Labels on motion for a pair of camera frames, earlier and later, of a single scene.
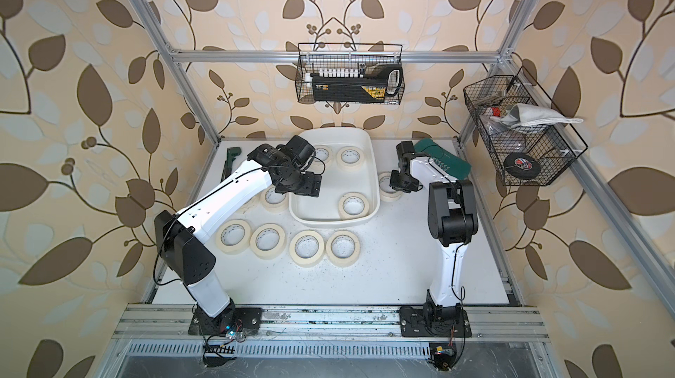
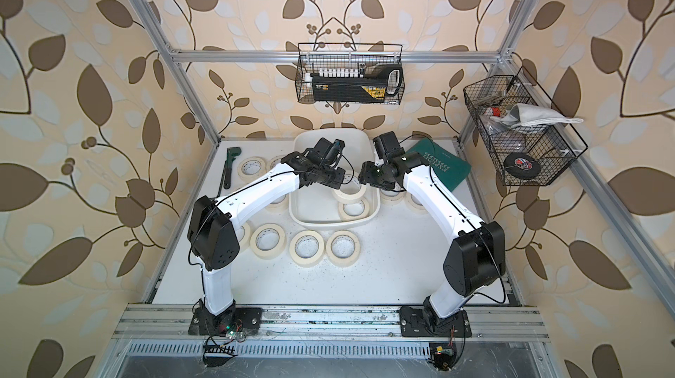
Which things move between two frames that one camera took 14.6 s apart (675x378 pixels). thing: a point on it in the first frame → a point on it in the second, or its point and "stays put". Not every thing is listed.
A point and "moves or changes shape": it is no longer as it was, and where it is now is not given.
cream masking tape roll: x=322 y=152 moves or changes shape
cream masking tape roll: x=307 y=248 stays put
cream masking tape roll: x=343 y=248 stays put
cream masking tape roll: x=273 y=201 stays put
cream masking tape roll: x=267 y=241 stays put
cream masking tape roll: x=350 y=156 → x=413 y=207
